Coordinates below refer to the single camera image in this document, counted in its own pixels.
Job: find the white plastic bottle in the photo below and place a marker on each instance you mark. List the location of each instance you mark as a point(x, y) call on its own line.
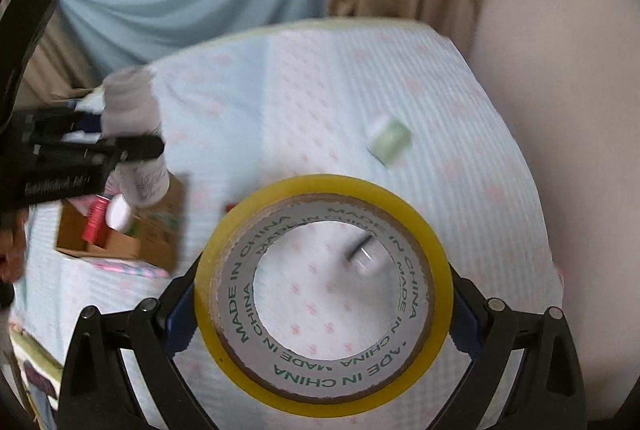
point(131, 104)

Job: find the person's left hand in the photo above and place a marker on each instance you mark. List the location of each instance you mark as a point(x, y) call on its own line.
point(12, 255)

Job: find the brown cardboard box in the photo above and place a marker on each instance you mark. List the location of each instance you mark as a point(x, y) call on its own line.
point(160, 230)

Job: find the small red object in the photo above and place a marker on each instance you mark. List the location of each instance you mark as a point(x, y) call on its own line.
point(231, 208)

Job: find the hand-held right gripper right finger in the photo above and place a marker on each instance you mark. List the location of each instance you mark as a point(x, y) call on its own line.
point(463, 326)

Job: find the light blue patterned tablecloth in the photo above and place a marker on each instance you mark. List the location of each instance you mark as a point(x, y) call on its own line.
point(310, 99)

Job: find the colourful printed box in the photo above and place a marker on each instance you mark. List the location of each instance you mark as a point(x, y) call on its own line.
point(37, 375)

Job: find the red bottle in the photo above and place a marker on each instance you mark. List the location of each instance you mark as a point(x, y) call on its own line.
point(96, 217)

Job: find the pink patterned packet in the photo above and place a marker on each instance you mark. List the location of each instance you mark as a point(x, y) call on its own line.
point(132, 268)

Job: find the small silver black object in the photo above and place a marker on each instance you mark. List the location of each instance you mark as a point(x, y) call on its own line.
point(364, 254)

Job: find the small green box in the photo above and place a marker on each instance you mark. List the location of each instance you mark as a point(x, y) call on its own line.
point(391, 140)

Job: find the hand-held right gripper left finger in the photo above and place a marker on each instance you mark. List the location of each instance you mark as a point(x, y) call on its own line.
point(179, 316)

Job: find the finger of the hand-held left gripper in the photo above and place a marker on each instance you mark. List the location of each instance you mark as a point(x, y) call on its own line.
point(142, 147)
point(87, 118)

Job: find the yellow packing tape roll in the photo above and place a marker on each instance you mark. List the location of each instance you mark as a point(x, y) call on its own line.
point(320, 195)

